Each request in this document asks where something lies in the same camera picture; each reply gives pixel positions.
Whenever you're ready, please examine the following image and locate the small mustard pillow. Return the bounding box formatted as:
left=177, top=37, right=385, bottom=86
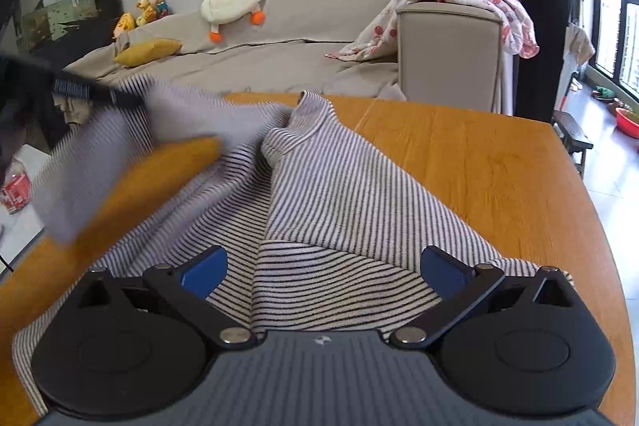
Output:
left=115, top=38, right=182, bottom=68

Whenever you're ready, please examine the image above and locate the small wooden stool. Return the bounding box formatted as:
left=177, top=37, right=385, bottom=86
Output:
left=551, top=110, right=593, bottom=177

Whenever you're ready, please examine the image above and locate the grey covered sofa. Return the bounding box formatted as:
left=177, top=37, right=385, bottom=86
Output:
left=67, top=0, right=512, bottom=115

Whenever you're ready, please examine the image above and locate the pink floral blanket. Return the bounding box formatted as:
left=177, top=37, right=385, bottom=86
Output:
left=328, top=0, right=540, bottom=63

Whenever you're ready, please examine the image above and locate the beige striped knit sweater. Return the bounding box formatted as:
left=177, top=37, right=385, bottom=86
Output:
left=10, top=73, right=575, bottom=416

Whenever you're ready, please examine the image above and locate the small plush toys group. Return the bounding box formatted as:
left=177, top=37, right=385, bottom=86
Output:
left=113, top=0, right=169, bottom=39

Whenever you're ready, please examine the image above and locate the white side table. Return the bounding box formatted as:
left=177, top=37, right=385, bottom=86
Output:
left=0, top=143, right=54, bottom=277

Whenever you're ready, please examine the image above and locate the red plastic basin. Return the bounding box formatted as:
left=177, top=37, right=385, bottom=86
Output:
left=615, top=107, right=639, bottom=139

